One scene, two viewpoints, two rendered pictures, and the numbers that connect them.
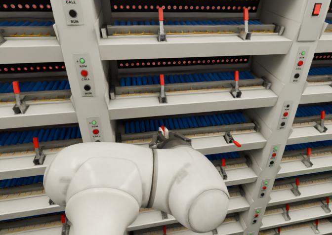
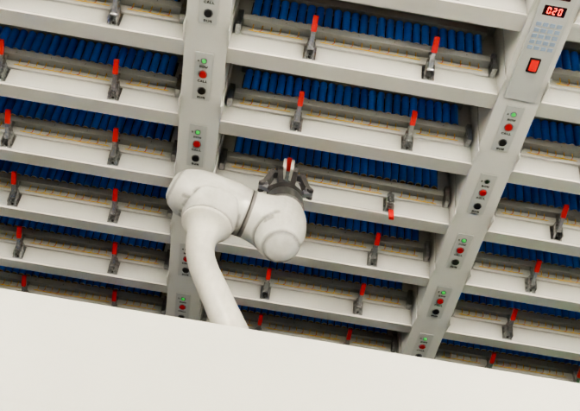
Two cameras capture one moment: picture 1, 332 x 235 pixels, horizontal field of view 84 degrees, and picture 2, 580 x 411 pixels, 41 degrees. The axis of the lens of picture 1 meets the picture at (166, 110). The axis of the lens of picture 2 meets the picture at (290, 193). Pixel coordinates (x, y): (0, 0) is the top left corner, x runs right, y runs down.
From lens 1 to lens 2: 122 cm
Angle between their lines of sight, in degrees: 16
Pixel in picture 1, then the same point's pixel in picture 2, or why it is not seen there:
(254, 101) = (432, 161)
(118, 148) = (226, 183)
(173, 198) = (257, 231)
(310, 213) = not seen: hidden behind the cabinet
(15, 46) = (135, 30)
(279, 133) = (471, 218)
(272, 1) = not seen: hidden behind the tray
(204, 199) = (277, 237)
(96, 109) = (204, 116)
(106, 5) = not seen: outside the picture
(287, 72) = (487, 134)
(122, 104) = (239, 117)
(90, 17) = (226, 19)
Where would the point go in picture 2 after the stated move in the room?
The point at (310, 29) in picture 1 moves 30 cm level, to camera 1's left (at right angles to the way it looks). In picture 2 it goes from (523, 87) to (389, 53)
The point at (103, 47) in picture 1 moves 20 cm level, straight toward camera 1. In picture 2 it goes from (233, 51) to (232, 100)
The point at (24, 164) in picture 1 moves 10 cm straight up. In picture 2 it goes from (95, 158) to (94, 125)
